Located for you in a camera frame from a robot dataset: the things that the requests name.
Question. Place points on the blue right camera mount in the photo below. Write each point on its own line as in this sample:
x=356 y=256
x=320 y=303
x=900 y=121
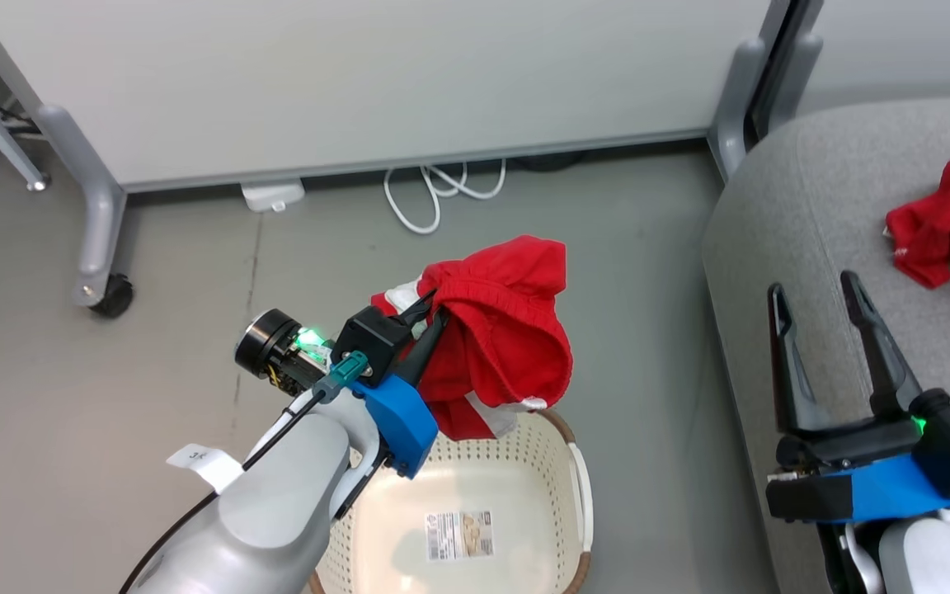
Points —
x=895 y=491

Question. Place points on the white power adapter box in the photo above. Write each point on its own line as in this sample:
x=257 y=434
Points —
x=273 y=196

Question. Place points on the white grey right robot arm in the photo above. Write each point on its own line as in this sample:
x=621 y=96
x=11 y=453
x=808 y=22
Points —
x=928 y=561

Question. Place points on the blue left camera mount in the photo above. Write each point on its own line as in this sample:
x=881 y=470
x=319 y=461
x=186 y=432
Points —
x=397 y=421

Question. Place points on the black caster wheel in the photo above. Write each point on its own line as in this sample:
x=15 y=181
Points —
x=116 y=297

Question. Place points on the white paper tag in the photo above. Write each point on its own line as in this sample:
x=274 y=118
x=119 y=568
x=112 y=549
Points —
x=207 y=466

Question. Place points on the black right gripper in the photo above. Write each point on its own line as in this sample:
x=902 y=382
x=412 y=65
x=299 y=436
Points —
x=854 y=445

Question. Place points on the white perforated laundry basket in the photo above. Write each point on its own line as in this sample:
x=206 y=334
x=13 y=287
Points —
x=458 y=478

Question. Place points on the red shorts white trim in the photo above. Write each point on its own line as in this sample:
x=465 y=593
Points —
x=508 y=330

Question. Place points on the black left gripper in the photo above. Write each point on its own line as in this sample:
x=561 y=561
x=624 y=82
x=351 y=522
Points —
x=269 y=345

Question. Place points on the grey fabric sofa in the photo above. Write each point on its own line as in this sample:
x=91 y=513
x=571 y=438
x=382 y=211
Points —
x=813 y=206

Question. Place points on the wide white partition panel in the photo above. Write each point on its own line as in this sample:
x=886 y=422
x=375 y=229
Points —
x=359 y=82

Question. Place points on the grey partition foot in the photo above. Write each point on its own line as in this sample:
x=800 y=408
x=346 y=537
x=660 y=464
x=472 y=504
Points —
x=735 y=107
x=805 y=70

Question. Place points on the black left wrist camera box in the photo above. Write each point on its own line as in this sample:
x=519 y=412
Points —
x=372 y=338

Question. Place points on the grey partition leg with caster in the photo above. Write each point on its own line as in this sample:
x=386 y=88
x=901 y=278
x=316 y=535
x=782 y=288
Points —
x=100 y=223

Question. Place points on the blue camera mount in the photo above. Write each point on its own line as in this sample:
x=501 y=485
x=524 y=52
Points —
x=397 y=421
x=895 y=491

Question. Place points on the printed label sticker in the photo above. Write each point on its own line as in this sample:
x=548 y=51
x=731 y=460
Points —
x=458 y=536

